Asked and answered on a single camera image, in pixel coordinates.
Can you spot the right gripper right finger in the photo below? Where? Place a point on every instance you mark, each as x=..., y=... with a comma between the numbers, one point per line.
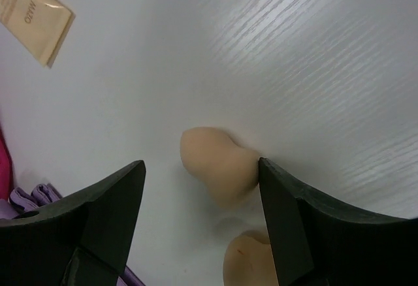
x=317, y=239

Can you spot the beige makeup sponge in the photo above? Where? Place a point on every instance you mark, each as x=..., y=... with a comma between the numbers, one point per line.
x=249, y=261
x=228, y=170

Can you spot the beige cosmetic tube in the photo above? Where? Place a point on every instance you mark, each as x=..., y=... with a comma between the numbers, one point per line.
x=39, y=25

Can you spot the purple cloth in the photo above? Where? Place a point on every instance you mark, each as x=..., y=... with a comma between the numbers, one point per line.
x=20, y=202

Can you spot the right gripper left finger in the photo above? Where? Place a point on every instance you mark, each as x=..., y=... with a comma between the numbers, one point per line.
x=81, y=239

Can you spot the magenta cloth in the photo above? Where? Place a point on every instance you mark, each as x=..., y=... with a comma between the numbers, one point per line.
x=7, y=169

